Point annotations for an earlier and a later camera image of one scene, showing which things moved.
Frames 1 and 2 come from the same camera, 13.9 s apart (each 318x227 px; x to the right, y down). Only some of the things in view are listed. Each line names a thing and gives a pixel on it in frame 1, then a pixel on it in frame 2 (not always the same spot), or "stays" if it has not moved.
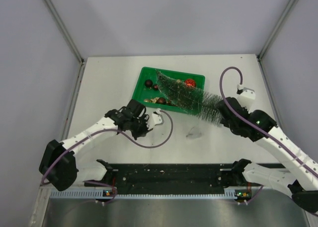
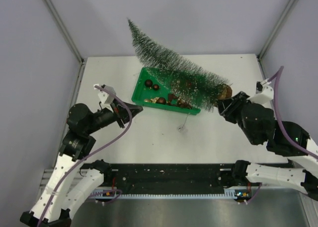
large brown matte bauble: x=148 y=83 stays
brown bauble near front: x=162 y=100 stays
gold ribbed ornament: x=155 y=100 stays
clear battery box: x=195 y=135 -> x=183 y=129
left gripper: x=144 y=119 -> x=119 y=111
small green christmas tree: x=193 y=100 -> x=193 y=86
